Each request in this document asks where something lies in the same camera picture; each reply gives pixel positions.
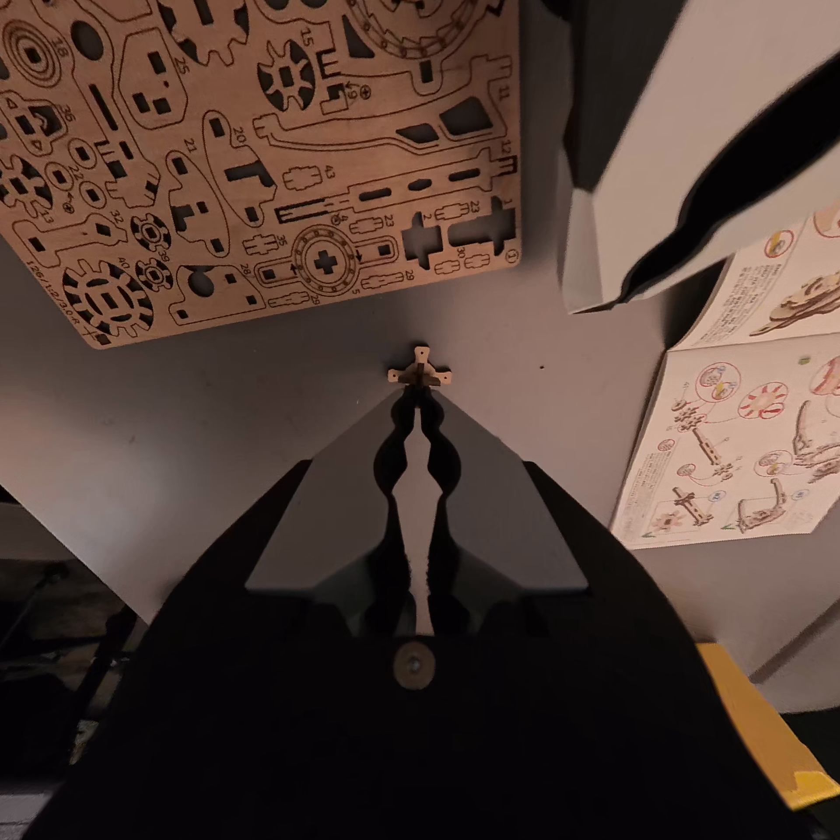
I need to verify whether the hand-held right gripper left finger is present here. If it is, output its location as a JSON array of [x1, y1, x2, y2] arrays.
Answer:
[[245, 386, 421, 637]]

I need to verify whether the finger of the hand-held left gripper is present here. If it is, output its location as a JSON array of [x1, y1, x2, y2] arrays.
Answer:
[[562, 0, 840, 314], [620, 115, 840, 307]]

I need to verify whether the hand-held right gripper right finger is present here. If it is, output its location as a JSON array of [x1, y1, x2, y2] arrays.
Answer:
[[419, 386, 589, 637]]

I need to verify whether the small wooden cross-shaped part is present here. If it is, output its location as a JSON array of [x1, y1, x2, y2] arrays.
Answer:
[[387, 343, 455, 389]]

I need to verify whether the laser-cut wooden parts sheet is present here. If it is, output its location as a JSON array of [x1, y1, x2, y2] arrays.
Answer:
[[0, 0, 522, 350]]

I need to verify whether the illustrated instruction booklet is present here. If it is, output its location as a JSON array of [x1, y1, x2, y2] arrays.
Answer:
[[610, 203, 840, 551]]

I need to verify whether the black rod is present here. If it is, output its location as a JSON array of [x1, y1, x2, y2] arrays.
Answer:
[[69, 604, 139, 729]]

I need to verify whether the yellow box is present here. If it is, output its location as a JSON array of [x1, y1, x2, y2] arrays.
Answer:
[[694, 642, 840, 812]]

